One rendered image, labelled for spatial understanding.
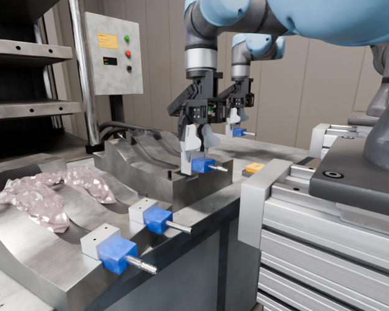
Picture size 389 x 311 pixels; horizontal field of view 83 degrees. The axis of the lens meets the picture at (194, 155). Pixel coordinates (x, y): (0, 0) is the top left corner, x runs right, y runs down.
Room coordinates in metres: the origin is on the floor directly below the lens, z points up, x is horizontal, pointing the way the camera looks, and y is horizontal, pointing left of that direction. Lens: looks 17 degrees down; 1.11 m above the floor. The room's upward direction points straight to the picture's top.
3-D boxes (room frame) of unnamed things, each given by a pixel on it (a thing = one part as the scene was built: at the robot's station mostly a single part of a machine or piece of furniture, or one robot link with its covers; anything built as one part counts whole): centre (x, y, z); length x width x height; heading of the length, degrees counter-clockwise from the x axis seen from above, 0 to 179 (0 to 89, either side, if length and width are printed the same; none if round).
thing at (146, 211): (0.39, 0.06, 0.85); 0.13 x 0.05 x 0.05; 62
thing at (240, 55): (0.95, -0.19, 1.25); 0.09 x 0.08 x 0.11; 62
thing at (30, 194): (0.46, 0.33, 0.90); 0.26 x 0.18 x 0.08; 62
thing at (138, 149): (0.75, 0.14, 0.92); 0.35 x 0.16 x 0.09; 45
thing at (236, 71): (0.95, -0.19, 1.17); 0.08 x 0.08 x 0.05
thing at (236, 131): (0.93, -0.20, 0.93); 0.13 x 0.05 x 0.05; 48
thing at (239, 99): (0.94, -0.19, 1.09); 0.09 x 0.08 x 0.12; 48
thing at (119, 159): (0.77, 0.14, 0.87); 0.50 x 0.26 x 0.14; 45
